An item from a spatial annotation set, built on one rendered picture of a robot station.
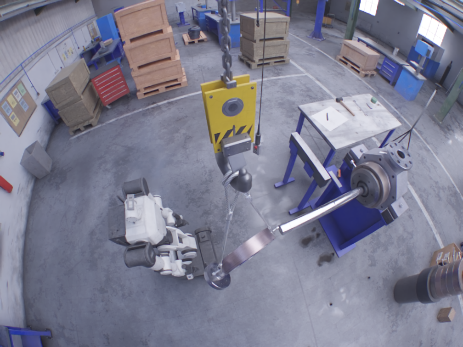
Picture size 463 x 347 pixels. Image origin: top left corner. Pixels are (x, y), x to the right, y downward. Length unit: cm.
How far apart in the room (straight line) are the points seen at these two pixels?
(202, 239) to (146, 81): 362
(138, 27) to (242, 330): 501
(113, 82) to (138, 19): 153
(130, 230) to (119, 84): 409
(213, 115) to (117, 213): 102
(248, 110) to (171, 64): 427
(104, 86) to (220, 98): 462
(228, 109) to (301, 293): 226
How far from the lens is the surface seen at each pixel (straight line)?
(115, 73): 478
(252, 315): 230
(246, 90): 23
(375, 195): 160
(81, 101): 465
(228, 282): 140
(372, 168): 159
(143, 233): 107
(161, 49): 443
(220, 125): 25
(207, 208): 252
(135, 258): 105
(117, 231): 115
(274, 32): 532
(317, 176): 190
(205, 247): 217
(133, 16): 432
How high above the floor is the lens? 228
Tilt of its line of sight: 56 degrees down
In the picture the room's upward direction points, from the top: 4 degrees counter-clockwise
